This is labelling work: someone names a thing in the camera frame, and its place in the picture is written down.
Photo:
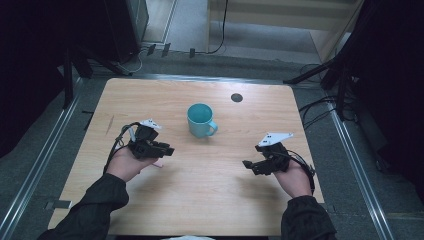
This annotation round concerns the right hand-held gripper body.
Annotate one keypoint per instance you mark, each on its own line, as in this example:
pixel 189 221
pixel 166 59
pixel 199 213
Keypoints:
pixel 276 158

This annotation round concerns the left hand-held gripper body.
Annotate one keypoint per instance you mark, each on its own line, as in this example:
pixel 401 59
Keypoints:
pixel 144 146

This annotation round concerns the teal cup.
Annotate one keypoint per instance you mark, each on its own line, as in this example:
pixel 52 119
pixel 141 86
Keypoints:
pixel 199 128

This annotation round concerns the person's left hand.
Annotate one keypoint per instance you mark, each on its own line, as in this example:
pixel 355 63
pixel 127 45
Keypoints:
pixel 123 165

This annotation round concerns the person's right hand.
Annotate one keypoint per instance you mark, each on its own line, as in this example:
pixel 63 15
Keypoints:
pixel 296 181

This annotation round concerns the black round table grommet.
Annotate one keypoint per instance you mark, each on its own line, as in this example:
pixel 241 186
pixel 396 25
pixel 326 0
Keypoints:
pixel 236 97

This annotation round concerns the black tripod stand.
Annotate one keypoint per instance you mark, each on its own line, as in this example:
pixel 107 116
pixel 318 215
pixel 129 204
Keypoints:
pixel 313 71

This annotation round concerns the small black plug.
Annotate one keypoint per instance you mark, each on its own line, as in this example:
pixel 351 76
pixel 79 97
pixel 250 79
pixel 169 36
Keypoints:
pixel 151 49
pixel 165 49
pixel 192 52

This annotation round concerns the black metal stand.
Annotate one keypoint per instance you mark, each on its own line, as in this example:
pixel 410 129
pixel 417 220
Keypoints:
pixel 68 80

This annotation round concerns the black cabinet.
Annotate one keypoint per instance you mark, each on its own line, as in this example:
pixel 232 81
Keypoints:
pixel 123 30

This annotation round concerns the black curtain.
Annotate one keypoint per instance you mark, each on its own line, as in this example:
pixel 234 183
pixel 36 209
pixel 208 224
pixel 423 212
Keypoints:
pixel 390 83
pixel 30 66

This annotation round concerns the metal floor rail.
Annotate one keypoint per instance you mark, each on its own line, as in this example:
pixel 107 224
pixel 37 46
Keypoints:
pixel 36 166
pixel 361 173

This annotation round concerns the grey table bracket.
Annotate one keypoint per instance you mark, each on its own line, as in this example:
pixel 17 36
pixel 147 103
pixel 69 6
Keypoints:
pixel 59 204

